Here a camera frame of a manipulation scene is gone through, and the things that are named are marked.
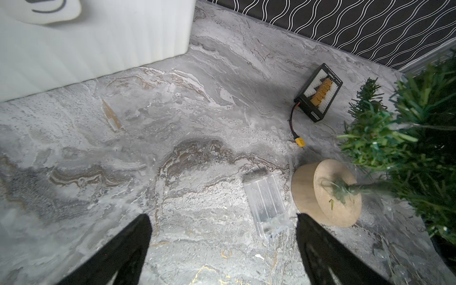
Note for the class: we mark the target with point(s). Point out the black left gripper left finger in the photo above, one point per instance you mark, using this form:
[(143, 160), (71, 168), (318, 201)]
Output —
[(120, 260)]

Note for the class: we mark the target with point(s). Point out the clear battery box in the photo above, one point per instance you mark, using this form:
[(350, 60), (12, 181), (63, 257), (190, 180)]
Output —
[(266, 204)]

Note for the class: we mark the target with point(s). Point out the small green christmas tree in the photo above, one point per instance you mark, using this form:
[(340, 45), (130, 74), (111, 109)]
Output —
[(412, 151)]

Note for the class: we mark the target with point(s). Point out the black charger board yellow connectors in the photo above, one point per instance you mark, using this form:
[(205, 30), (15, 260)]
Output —
[(315, 97)]

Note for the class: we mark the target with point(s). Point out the white brown storage box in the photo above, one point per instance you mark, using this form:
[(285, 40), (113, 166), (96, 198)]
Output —
[(51, 44)]

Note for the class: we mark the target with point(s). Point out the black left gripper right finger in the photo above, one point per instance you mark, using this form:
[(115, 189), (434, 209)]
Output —
[(326, 260)]

